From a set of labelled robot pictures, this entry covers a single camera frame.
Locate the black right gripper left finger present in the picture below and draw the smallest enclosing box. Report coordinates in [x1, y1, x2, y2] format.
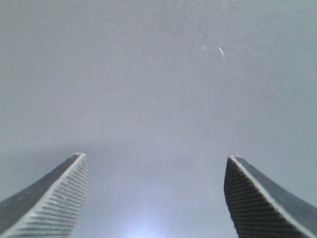
[0, 153, 88, 238]

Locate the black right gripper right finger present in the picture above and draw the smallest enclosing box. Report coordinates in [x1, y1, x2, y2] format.
[224, 155, 317, 238]

